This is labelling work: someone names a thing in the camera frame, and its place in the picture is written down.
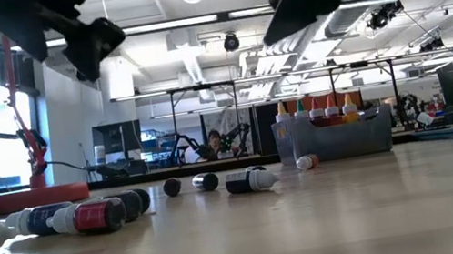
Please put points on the black table rig frame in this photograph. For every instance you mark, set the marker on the black table rig frame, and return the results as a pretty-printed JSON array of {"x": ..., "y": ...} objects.
[{"x": 170, "y": 174}]

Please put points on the person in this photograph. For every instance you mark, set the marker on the person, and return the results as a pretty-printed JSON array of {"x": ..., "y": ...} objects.
[{"x": 215, "y": 140}]

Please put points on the grey translucent plastic bin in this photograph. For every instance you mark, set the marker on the grey translucent plastic bin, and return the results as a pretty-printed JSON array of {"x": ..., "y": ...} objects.
[{"x": 339, "y": 140}]

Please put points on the black workstation frame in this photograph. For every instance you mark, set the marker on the black workstation frame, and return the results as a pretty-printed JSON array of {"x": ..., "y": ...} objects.
[
  {"x": 359, "y": 63},
  {"x": 201, "y": 87}
]

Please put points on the black ceiling camera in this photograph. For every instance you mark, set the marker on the black ceiling camera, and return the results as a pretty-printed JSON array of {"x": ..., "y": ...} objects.
[
  {"x": 231, "y": 42},
  {"x": 383, "y": 16}
]

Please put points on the small orange-red dropper bottle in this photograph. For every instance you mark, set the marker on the small orange-red dropper bottle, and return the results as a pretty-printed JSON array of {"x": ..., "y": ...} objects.
[{"x": 306, "y": 162}]

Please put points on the black background robot arm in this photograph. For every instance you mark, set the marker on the black background robot arm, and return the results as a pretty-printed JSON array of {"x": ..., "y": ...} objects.
[
  {"x": 237, "y": 136},
  {"x": 186, "y": 147}
]

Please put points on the large green food coloring bottle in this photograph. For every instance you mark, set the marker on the large green food coloring bottle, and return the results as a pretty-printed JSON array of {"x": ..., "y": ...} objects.
[{"x": 300, "y": 111}]

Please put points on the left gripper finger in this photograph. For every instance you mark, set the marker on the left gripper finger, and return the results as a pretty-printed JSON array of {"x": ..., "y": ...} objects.
[{"x": 95, "y": 43}]

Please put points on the small white background object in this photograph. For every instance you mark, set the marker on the small white background object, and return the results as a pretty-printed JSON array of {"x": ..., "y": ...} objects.
[{"x": 424, "y": 118}]

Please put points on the small red-label dropper bottle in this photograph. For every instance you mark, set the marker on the small red-label dropper bottle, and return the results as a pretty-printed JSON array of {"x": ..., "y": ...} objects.
[{"x": 90, "y": 219}]

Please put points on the black cabinet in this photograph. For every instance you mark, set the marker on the black cabinet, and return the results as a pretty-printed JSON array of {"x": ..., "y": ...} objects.
[{"x": 118, "y": 138}]

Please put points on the small dark blue dropper bottle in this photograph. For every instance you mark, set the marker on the small dark blue dropper bottle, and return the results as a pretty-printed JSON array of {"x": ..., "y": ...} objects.
[{"x": 35, "y": 221}]

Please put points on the red desk lamp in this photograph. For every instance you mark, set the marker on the red desk lamp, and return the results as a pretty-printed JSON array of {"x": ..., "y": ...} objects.
[{"x": 35, "y": 199}]

